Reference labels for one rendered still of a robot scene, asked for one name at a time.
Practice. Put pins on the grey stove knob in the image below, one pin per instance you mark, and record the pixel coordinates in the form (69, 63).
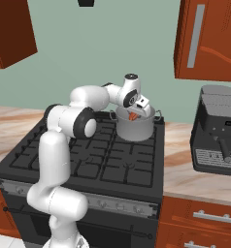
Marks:
(20, 190)
(120, 206)
(138, 210)
(103, 203)

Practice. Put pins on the orange sweet potato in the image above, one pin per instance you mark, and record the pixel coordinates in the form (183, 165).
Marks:
(132, 116)

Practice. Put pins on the black coffee machine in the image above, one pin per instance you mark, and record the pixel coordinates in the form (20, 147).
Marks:
(214, 129)

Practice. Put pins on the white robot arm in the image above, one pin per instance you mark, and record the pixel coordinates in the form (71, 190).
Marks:
(54, 155)

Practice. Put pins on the black extractor hood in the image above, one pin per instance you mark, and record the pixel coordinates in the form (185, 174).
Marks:
(86, 2)

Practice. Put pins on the red-brown base cupboard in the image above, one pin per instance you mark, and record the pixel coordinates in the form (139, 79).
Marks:
(1, 213)

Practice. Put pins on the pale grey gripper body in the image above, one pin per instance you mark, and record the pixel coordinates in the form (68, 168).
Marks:
(143, 111)

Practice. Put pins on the red-brown drawer front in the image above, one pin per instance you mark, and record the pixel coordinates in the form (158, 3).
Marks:
(201, 210)
(172, 237)

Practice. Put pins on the black stove with oven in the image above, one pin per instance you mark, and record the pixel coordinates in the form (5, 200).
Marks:
(120, 161)

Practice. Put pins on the red-brown wall cupboard door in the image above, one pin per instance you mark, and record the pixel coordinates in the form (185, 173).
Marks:
(217, 38)

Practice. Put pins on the red-brown wall cupboard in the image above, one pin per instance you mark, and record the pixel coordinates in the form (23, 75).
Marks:
(9, 30)

